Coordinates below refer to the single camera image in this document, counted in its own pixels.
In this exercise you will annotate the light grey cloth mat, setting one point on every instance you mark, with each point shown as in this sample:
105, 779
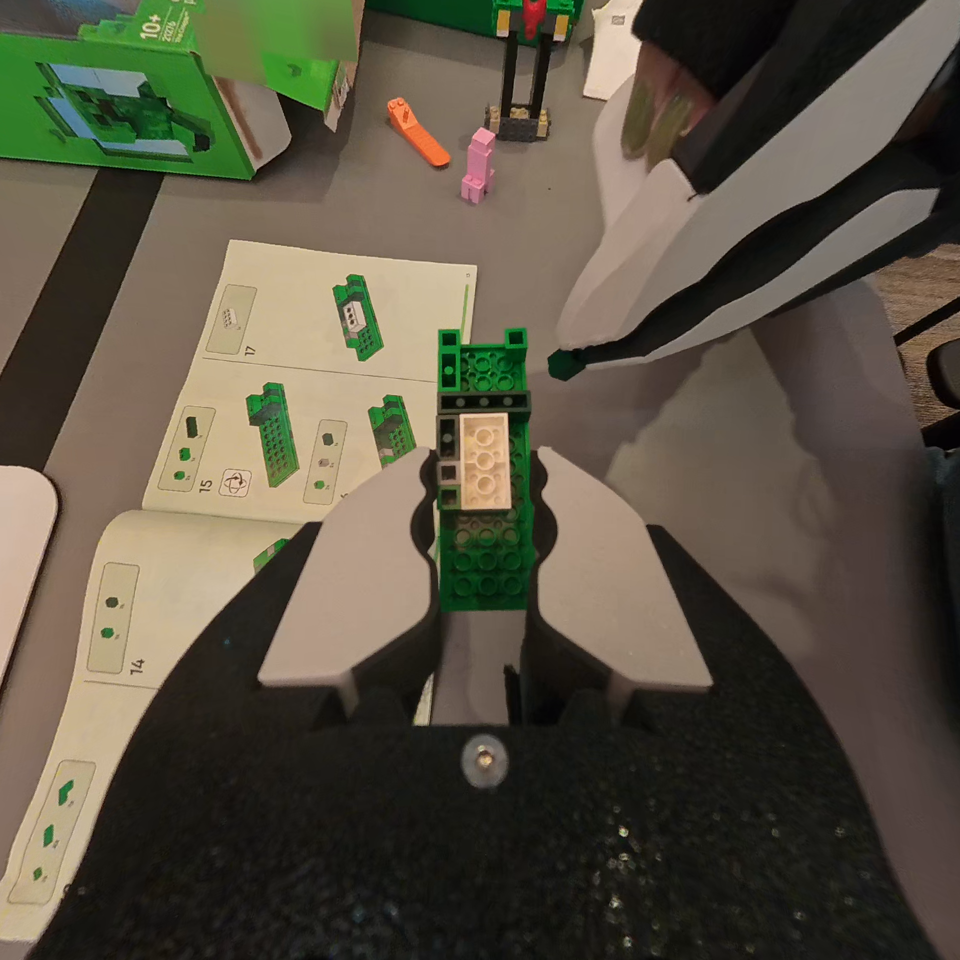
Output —
750, 487

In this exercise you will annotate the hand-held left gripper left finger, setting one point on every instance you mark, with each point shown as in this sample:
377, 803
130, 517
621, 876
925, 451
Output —
352, 585

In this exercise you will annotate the green printed toy box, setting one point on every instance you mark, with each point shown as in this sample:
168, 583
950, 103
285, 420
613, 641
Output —
112, 105

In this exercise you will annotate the grey desk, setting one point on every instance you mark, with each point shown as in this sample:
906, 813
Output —
337, 202

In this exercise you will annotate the green brick assembly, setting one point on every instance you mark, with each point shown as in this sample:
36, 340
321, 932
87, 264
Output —
484, 562

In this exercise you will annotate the small green brick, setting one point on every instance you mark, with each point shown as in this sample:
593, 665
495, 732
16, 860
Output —
564, 366

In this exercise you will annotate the black chair wheel base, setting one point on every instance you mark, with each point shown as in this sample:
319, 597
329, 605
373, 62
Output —
945, 367

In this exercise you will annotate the white paper slip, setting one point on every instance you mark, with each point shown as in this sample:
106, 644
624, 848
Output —
611, 60

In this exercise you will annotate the black and green brick model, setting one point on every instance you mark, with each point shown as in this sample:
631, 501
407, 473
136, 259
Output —
517, 127

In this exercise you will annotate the orange brick separator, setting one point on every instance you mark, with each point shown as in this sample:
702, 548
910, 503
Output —
418, 133

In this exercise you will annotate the brick instruction booklet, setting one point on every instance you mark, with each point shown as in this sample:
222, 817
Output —
315, 375

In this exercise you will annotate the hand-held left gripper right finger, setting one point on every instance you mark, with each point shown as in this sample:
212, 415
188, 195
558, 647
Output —
607, 585

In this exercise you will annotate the plain green box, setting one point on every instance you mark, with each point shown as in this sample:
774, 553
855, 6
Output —
435, 15

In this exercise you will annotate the white tray edge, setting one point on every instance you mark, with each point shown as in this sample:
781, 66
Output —
22, 562

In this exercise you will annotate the person's right hand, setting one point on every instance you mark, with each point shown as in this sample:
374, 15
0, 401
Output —
660, 120

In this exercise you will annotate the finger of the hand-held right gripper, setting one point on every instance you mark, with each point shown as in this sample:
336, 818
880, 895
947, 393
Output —
810, 296
637, 262

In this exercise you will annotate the pink brick pig figure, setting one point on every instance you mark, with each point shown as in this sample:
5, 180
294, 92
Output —
478, 166

